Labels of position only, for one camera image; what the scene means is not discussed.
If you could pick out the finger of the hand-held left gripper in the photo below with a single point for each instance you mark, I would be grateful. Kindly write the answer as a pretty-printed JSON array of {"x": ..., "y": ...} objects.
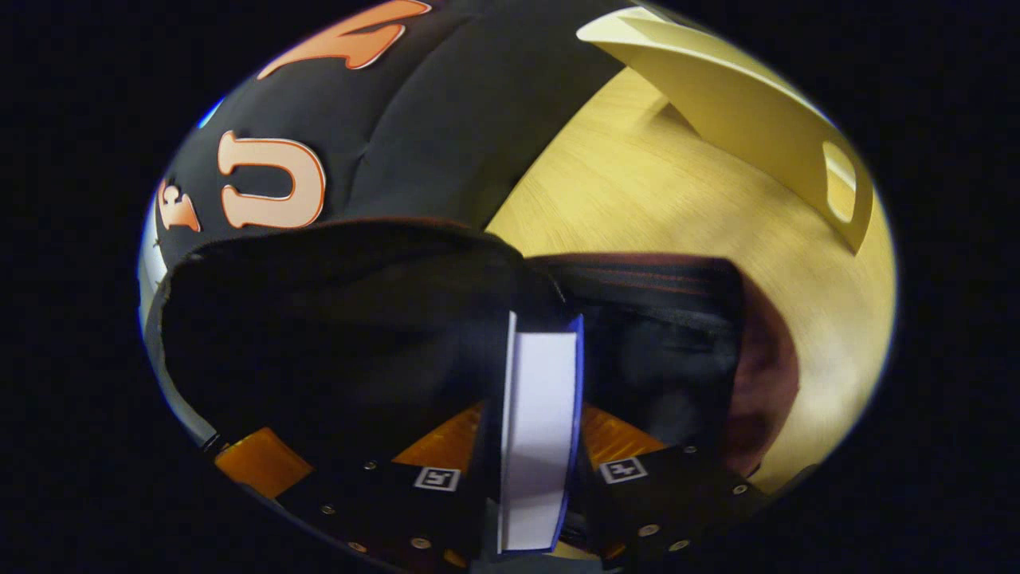
[{"x": 259, "y": 462}]

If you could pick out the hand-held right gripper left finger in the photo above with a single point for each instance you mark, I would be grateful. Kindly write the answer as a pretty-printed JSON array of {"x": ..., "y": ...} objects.
[{"x": 398, "y": 510}]

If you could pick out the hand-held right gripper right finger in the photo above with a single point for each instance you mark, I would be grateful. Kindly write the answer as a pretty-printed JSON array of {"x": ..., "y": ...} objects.
[{"x": 669, "y": 502}]

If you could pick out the blue cover book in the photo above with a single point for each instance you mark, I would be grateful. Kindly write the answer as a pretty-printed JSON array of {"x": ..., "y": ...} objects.
[{"x": 542, "y": 414}]

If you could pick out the maroon schoolbag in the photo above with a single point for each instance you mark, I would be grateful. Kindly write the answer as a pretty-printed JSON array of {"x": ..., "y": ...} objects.
[{"x": 319, "y": 319}]

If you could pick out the cream plastic bookshelf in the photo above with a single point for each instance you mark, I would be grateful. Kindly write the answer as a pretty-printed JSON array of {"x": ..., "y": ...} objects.
[{"x": 741, "y": 104}]

